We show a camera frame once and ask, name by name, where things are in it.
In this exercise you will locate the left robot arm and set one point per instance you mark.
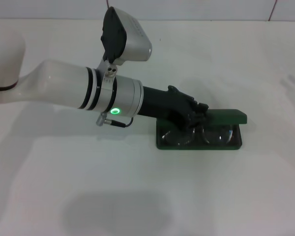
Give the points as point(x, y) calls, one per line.
point(64, 83)

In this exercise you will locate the clear white glasses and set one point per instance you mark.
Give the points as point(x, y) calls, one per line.
point(211, 136)

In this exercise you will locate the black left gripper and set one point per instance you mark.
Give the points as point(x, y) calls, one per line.
point(167, 103)

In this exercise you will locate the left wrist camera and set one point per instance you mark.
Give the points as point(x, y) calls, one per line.
point(130, 39)

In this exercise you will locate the green glasses case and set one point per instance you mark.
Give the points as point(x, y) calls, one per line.
point(223, 118)

